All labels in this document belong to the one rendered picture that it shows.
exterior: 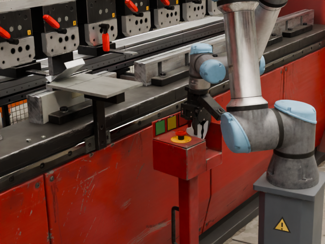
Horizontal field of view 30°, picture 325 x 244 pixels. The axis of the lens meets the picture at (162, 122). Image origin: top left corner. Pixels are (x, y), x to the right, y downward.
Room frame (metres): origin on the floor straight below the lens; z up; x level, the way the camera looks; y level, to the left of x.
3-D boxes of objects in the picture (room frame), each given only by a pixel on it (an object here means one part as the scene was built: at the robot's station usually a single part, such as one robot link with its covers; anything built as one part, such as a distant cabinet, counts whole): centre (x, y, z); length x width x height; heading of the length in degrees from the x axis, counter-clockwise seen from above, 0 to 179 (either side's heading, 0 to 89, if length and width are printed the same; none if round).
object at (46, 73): (2.13, 0.46, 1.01); 0.26 x 0.12 x 0.05; 53
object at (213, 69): (1.95, -0.18, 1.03); 0.11 x 0.11 x 0.08; 14
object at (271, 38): (3.12, -0.55, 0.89); 0.30 x 0.05 x 0.03; 143
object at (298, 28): (3.44, -0.79, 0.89); 0.30 x 0.05 x 0.03; 143
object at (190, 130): (2.05, -0.11, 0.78); 0.06 x 0.03 x 0.09; 47
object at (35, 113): (2.07, 0.31, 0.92); 0.39 x 0.06 x 0.10; 143
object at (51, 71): (2.03, 0.34, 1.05); 0.10 x 0.02 x 0.10; 143
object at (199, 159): (2.02, -0.09, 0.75); 0.20 x 0.16 x 0.18; 137
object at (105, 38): (2.11, 0.19, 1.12); 0.04 x 0.02 x 0.10; 53
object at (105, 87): (1.94, 0.22, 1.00); 0.26 x 0.18 x 0.01; 53
